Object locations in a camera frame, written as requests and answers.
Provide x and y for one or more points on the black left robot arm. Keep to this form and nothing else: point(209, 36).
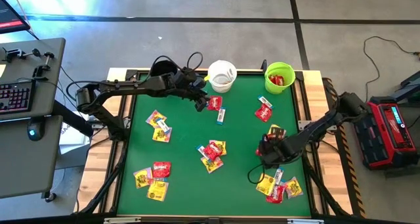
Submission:
point(131, 86)

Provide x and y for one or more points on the white blue candy bar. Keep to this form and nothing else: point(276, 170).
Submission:
point(163, 125)
point(221, 115)
point(265, 101)
point(279, 175)
point(163, 179)
point(201, 150)

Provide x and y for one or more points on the grey side table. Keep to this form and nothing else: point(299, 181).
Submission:
point(42, 178)

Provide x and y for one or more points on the dark grey computer desk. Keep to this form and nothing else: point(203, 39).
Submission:
point(54, 99)

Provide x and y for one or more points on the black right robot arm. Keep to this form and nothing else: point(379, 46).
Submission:
point(315, 132)

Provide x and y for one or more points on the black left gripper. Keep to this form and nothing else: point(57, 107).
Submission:
point(188, 84)

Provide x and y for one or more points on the black equipment case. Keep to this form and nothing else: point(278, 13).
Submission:
point(410, 84)

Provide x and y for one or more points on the green plastic bucket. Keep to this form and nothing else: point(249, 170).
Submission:
point(288, 86)

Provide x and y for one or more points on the black desk clamp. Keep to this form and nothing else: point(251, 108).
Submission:
point(44, 66)
point(13, 54)

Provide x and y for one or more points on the black plastic bucket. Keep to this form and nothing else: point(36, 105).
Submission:
point(162, 67)

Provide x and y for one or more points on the yellow black hazard strip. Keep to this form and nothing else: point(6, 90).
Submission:
point(356, 191)

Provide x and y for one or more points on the black computer mouse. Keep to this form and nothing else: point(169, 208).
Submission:
point(34, 132)

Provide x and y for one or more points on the white plastic bucket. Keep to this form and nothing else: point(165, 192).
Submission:
point(222, 71)

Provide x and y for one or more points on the black keyboard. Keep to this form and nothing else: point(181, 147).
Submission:
point(16, 96)

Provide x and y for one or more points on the silver metal bracket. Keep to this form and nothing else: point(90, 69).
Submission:
point(122, 220)
point(305, 221)

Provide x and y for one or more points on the red black power station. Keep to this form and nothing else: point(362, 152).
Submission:
point(390, 142)

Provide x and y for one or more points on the black computer monitor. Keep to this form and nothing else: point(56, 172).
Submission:
point(10, 17)

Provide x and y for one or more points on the grey metal mounting plate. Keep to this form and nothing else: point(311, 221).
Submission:
point(303, 124)

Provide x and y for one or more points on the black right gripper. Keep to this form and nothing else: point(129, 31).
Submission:
point(279, 151)

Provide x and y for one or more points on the black camera post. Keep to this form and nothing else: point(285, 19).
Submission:
point(264, 65)

